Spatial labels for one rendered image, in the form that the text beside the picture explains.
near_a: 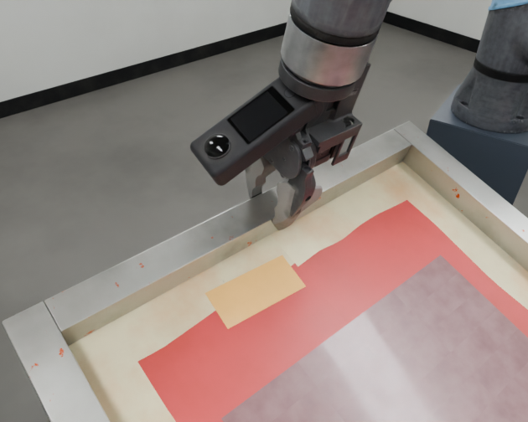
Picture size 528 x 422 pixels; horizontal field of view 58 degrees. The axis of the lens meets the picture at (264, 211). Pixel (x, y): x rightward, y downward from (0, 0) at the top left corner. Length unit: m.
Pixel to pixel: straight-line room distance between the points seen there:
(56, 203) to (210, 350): 2.37
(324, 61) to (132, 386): 0.34
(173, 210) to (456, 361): 2.15
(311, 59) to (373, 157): 0.29
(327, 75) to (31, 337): 0.34
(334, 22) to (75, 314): 0.34
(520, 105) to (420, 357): 0.52
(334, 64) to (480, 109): 0.55
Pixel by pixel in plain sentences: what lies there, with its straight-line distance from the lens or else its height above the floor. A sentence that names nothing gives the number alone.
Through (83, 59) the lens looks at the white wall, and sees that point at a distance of 3.89.
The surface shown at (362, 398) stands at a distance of 0.52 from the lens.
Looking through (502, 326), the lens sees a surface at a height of 1.16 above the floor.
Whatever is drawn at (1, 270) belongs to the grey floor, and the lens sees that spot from 2.54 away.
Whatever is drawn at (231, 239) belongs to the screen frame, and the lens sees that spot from 0.53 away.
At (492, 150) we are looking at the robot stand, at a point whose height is 1.17.
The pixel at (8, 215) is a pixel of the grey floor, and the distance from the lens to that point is 2.85.
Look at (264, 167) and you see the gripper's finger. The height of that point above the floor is 1.33.
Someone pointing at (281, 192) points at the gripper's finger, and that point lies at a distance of 0.51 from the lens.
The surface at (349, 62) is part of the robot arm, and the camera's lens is 0.41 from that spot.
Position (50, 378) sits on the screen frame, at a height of 1.25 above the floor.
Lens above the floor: 1.62
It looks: 40 degrees down
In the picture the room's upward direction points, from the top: straight up
